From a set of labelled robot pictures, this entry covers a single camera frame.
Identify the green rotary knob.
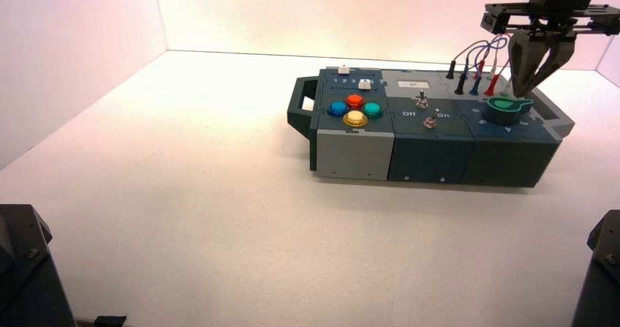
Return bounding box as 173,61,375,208
482,97,534,126

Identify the dark green grey control box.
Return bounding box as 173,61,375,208
287,66,576,189

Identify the yellow round push button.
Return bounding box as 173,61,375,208
342,110,369,129

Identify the white banana plug cable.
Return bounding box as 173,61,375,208
489,56,515,96

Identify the red banana plug cable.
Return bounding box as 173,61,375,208
477,34,513,97

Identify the blue banana plug cable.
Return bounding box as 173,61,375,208
464,36,507,97

